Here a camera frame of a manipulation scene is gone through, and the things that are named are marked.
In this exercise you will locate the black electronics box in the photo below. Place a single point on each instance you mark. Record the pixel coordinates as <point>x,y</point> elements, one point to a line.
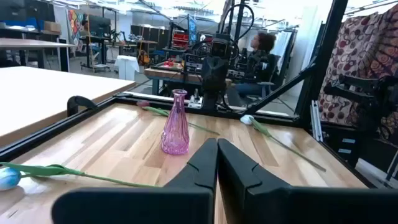
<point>192,63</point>

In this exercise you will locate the grey office chair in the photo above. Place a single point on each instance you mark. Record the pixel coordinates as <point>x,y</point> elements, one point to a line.
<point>267,88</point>

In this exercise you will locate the black rolling desk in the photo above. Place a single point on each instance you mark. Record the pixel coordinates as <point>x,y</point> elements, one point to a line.
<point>93,39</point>

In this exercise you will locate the white aluminium profile strips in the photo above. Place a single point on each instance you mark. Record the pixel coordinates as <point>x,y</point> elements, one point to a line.
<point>315,121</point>

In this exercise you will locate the blue banner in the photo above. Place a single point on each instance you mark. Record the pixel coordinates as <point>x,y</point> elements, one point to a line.
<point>192,29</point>

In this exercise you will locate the grey topped table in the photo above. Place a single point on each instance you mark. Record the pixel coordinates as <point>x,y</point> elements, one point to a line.
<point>31,43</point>

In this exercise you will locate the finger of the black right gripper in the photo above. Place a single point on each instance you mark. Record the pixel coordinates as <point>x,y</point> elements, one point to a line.
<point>209,74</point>
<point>221,74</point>

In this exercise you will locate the red storage bins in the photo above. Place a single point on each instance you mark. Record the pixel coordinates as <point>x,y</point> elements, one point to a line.
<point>180,40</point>

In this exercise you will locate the white cloth covered bin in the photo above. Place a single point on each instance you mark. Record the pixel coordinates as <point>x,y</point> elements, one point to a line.
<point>127,67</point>

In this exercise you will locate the person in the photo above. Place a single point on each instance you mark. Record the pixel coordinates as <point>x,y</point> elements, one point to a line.
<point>262,65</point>
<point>84,28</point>

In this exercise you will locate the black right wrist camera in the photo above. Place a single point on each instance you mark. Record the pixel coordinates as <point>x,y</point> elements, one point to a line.
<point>220,48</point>

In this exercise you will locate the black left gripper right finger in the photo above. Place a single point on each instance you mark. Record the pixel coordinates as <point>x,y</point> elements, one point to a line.
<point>280,205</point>

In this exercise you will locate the patterned maroon cloth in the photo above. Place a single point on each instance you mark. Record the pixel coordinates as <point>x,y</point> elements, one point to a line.
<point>357,46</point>

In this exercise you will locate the white artificial tulip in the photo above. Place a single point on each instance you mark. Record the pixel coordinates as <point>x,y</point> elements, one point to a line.
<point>247,119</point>
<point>9,179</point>

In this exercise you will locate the black aluminium frame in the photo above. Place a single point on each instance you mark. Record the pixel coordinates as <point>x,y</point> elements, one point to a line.
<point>326,46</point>

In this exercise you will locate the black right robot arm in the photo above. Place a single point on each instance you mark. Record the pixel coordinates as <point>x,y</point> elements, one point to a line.
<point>210,99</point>

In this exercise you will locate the black equipment rack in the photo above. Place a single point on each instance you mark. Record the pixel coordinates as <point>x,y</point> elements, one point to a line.
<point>373,99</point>

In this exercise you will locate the red artificial tulip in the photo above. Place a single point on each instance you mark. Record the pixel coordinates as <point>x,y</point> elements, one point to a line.
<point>143,103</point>

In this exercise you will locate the brown cardboard box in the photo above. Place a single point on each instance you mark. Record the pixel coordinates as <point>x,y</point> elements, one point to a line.
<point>52,26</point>

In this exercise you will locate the black frame clamp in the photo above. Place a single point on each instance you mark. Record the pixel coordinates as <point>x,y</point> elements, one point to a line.
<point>74,102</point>

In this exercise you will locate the pink glass vase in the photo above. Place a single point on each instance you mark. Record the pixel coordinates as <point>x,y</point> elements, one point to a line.
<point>175,137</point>

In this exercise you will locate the dark computer monitor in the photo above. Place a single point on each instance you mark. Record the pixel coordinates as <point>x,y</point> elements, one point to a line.
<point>99,25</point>

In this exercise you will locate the colourful wall poster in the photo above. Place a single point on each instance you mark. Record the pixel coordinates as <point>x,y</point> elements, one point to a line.
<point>74,25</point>

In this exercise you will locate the wooden workbench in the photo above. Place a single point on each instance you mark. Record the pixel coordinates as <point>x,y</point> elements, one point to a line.
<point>168,74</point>

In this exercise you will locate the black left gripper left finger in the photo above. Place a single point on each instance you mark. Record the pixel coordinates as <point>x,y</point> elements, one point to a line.
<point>140,205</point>

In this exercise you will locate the large beige table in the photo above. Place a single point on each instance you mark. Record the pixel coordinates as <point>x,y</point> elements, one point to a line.
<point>46,93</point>

